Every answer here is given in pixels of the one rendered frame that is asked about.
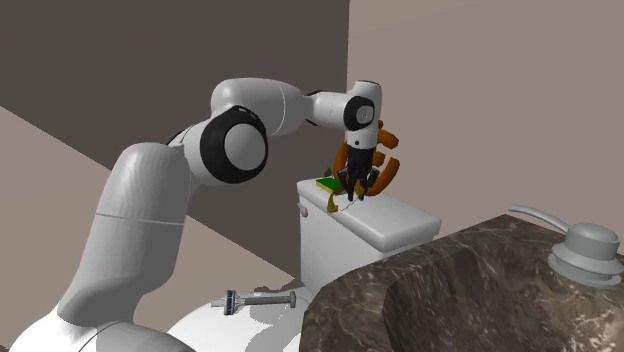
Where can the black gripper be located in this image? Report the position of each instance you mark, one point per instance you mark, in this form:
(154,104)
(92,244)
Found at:
(360,158)

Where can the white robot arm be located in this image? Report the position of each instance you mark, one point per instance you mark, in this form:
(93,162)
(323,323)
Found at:
(141,214)

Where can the green and yellow sponge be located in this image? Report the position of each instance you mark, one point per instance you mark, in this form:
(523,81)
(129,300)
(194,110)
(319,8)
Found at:
(329,184)

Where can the white toilet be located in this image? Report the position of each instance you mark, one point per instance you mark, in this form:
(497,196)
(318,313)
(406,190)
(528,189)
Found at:
(360,229)

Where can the brown marble sink counter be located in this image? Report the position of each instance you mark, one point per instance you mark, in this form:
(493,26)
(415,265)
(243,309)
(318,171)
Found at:
(463,292)

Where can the grey razor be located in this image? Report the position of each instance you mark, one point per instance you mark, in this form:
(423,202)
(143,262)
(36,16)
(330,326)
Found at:
(263,300)

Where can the grey tap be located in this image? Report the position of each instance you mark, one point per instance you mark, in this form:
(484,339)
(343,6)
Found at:
(585,248)

